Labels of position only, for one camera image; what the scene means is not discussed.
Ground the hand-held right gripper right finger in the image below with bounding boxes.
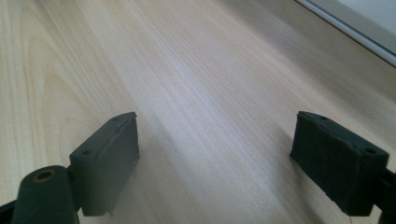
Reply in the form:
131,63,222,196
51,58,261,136
289,110,390,217

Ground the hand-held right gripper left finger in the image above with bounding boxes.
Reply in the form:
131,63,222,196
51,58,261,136
68,111,140,217

